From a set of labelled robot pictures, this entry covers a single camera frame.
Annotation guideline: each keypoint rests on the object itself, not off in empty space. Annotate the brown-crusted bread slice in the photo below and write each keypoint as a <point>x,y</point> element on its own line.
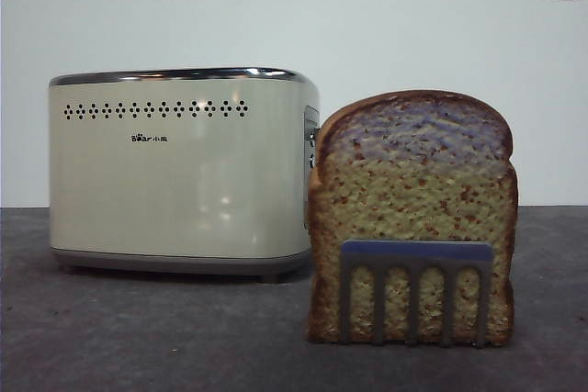
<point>413,190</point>

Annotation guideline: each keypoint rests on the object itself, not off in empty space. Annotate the cream two-slot toaster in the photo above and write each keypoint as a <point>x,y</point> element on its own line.
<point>174,181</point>

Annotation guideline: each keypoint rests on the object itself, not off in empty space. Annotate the stainless steel toast rack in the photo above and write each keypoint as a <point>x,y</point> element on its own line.
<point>413,252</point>

